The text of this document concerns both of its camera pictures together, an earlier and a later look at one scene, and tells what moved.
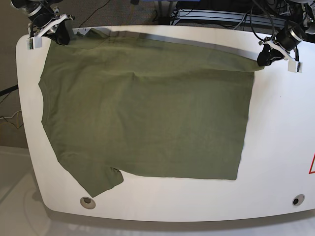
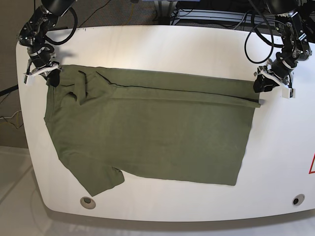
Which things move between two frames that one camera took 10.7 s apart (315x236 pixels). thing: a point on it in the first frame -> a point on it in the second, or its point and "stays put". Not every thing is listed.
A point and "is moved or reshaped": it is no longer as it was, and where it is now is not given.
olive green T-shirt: [115, 100] is moved or reshaped
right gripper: [45, 21] -> [42, 62]
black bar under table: [5, 91] stays put
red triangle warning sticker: [310, 171] stays put
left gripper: [286, 40] -> [278, 70]
